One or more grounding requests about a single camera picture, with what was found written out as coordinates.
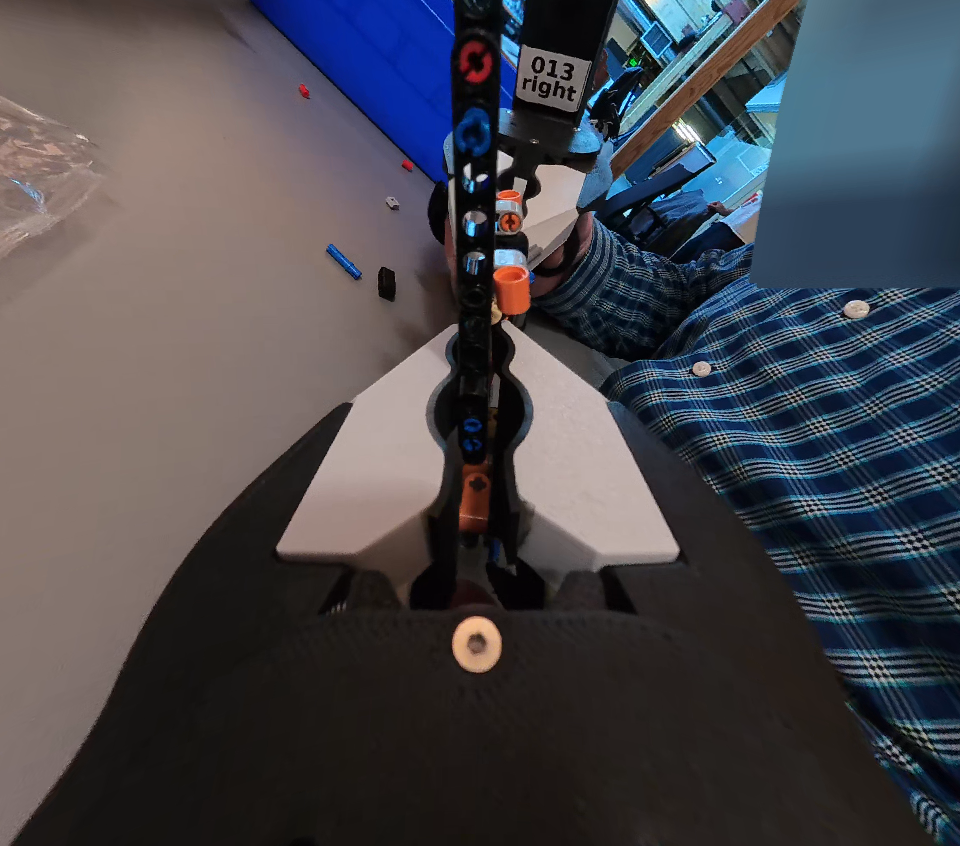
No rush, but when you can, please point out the clear plastic bag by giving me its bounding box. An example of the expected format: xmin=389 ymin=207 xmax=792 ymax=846
xmin=0 ymin=94 xmax=115 ymax=262

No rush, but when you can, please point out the black lego beam assembly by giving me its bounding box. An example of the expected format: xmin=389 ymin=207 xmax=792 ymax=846
xmin=447 ymin=0 xmax=535 ymax=566

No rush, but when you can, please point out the blue plastic bin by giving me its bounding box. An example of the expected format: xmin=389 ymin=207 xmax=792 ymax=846
xmin=249 ymin=0 xmax=528 ymax=187

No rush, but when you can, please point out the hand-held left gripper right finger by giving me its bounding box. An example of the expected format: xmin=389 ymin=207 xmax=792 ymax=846
xmin=496 ymin=323 xmax=681 ymax=571

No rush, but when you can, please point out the person's right forearm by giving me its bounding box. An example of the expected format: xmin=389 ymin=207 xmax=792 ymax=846
xmin=531 ymin=216 xmax=755 ymax=361

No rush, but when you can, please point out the person's right hand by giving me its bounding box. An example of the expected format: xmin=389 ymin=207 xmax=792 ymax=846
xmin=555 ymin=216 xmax=599 ymax=296

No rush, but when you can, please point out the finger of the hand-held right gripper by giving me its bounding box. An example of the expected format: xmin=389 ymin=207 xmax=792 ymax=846
xmin=517 ymin=162 xmax=597 ymax=266
xmin=444 ymin=129 xmax=470 ymax=309

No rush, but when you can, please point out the wooden beam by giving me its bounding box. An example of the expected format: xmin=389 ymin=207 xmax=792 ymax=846
xmin=609 ymin=0 xmax=826 ymax=181

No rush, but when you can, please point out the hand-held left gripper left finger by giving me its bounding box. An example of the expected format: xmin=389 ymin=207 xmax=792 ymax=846
xmin=276 ymin=325 xmax=462 ymax=564

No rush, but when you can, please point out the person's plaid shirt torso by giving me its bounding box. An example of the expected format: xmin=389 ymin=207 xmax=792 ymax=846
xmin=600 ymin=287 xmax=960 ymax=846

